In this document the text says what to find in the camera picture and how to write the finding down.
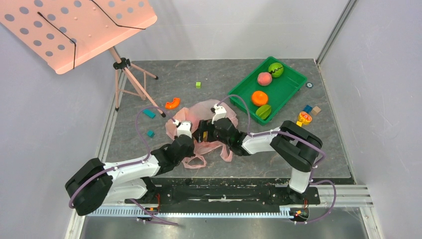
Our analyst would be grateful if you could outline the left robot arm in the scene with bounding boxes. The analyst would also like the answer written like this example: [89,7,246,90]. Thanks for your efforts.
[65,134,195,216]

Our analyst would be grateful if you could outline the green fake starfruit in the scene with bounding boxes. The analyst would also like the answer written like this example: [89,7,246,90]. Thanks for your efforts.
[255,105,272,120]

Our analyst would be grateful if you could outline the green plastic tray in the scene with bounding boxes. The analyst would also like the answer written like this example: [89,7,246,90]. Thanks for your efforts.
[229,56,308,125]

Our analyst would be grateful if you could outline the pink music stand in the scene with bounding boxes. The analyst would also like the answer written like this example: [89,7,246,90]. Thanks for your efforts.
[0,0,157,100]

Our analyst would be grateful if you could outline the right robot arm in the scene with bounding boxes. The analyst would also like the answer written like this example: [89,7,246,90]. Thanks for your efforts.
[193,118,326,203]

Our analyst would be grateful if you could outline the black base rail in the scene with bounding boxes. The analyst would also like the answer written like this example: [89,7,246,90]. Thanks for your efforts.
[136,178,320,214]

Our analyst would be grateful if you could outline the pink plastic bag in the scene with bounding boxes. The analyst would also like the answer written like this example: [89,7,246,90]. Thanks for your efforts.
[173,100,234,169]

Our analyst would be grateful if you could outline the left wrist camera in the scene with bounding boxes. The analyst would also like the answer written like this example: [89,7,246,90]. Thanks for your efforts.
[173,120,192,138]

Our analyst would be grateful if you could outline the blue toy brick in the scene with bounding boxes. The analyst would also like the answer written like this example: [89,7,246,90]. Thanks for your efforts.
[303,105,313,114]

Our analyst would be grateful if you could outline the wooden cube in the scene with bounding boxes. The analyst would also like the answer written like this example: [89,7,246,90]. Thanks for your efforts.
[311,106,321,116]

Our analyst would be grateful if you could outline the orange fake fruit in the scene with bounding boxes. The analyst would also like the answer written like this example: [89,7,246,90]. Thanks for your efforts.
[251,91,269,107]

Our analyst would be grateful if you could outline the small teal cube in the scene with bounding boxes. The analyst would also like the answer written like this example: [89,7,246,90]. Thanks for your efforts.
[147,130,155,138]

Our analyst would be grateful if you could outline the pink fake peach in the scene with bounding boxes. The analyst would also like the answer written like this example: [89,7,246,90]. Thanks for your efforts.
[257,72,272,86]

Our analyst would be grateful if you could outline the orange arch block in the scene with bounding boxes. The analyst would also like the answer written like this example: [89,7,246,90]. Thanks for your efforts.
[165,98,181,110]

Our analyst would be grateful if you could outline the teal long block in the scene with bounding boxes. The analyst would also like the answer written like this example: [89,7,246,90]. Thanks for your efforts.
[142,109,156,119]

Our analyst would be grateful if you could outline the green fake melon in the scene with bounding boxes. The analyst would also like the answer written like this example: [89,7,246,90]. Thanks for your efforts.
[268,62,284,78]

